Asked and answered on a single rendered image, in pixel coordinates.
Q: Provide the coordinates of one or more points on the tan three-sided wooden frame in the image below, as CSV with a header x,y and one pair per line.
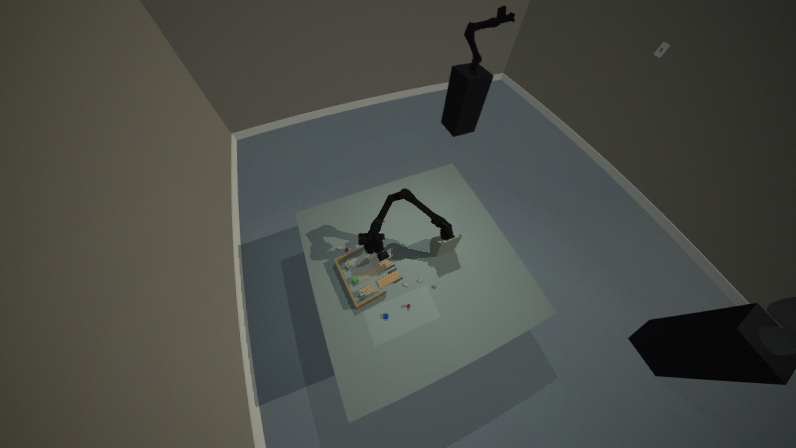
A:
x,y
360,277

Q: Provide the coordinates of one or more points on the tan strip with orange dots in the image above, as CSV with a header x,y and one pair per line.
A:
x,y
390,278

